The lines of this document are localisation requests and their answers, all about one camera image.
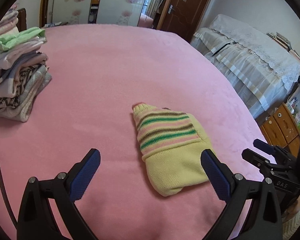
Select brown wooden door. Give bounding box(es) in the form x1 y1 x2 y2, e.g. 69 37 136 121
156 0 209 42

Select yellow striped knit sweater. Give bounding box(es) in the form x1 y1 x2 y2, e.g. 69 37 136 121
132 103 213 197

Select lace covered furniture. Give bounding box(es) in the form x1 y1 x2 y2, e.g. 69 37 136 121
190 14 300 119

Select folded striped pink quilt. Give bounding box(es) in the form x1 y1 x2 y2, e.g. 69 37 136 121
0 4 19 35

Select floral sliding wardrobe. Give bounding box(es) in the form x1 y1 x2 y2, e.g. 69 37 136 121
39 0 171 29

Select books on covered furniture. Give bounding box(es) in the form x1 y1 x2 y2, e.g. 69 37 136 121
266 33 300 62

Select dark wooden headboard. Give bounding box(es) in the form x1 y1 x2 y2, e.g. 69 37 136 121
16 8 27 32

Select wooden drawer cabinet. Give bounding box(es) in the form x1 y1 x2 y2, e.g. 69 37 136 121
260 103 300 157

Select black cable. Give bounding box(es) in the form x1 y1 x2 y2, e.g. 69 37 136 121
0 138 18 230

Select stack of folded clothes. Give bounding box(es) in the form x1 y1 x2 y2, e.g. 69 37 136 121
0 27 52 122

